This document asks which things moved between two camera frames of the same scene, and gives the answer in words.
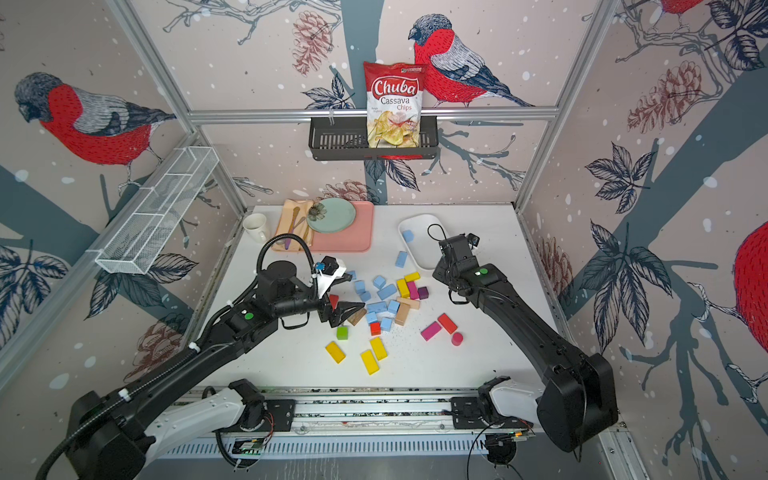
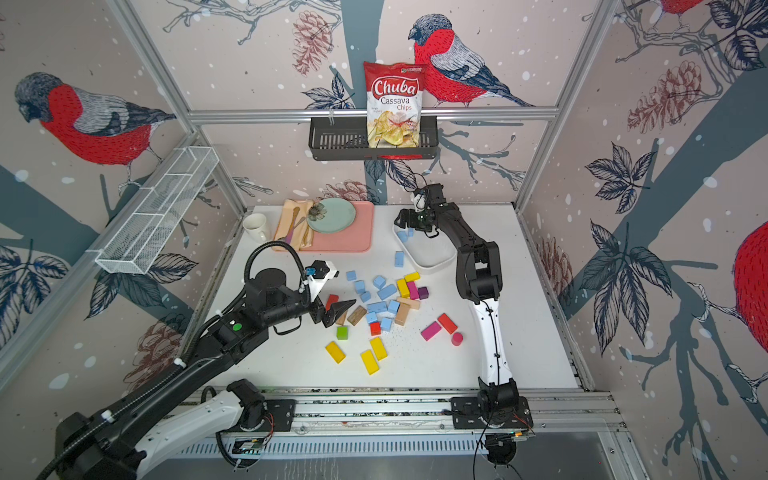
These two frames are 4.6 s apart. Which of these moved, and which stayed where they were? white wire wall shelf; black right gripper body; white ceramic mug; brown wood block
Moved: black right gripper body
Stayed: brown wood block; white ceramic mug; white wire wall shelf
